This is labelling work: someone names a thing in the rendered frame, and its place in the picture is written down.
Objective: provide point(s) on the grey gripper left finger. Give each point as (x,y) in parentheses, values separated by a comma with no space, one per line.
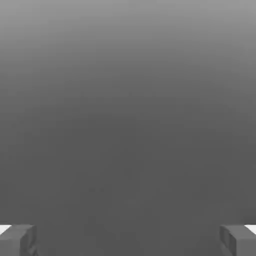
(16,241)

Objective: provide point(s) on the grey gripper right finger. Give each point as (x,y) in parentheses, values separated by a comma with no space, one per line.
(240,241)

